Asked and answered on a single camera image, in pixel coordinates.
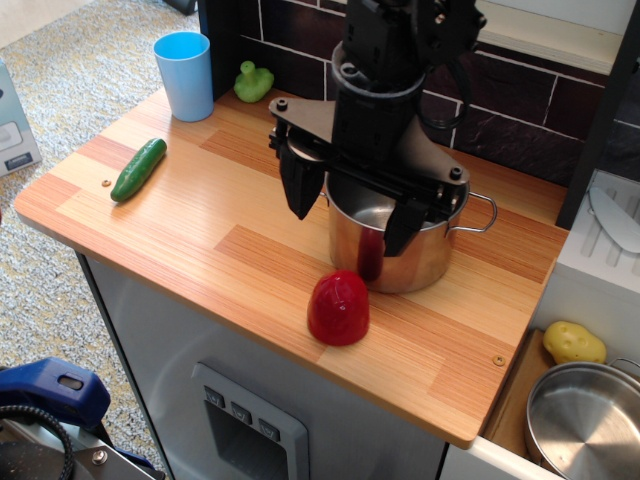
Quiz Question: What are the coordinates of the black gripper with plate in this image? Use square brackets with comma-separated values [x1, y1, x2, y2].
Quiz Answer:
[269, 76, 469, 257]

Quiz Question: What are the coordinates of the grey toy kitchen cabinet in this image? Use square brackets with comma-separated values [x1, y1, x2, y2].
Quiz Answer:
[80, 257, 446, 479]

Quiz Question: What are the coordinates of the steel pot with handles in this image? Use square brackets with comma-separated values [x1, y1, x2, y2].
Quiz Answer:
[323, 174, 498, 293]

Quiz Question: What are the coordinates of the yellow toy potato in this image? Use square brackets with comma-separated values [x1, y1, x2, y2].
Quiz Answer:
[542, 321, 607, 364]

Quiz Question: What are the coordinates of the light green toy vegetable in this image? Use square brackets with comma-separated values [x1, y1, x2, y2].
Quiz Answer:
[234, 60, 275, 103]

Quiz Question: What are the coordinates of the red toy sweet potato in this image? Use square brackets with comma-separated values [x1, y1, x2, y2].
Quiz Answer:
[307, 270, 370, 346]

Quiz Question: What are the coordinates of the white dish rack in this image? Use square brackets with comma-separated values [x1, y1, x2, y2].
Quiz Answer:
[558, 171, 639, 295]

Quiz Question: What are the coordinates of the light blue plastic cup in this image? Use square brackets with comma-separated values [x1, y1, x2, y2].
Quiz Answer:
[153, 31, 214, 123]

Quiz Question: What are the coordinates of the blue clamp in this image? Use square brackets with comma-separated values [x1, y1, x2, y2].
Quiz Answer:
[1, 357, 166, 479]

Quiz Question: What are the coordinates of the white grey box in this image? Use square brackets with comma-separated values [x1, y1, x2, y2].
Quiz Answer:
[0, 61, 42, 177]

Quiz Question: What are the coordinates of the steel pot in sink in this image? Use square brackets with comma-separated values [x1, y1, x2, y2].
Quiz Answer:
[525, 362, 639, 479]

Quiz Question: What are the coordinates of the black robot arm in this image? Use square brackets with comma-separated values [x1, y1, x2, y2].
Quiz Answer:
[270, 1, 486, 257]

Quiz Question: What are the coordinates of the light wooden shelf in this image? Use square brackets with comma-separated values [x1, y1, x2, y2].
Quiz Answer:
[477, 1, 623, 75]

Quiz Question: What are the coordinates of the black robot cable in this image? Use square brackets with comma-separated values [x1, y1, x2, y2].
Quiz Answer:
[418, 47, 474, 131]

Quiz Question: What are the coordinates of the green toy cucumber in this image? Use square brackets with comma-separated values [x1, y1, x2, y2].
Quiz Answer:
[110, 138, 167, 203]

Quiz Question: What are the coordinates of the black braided cable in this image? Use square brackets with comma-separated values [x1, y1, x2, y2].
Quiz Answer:
[0, 403, 76, 480]

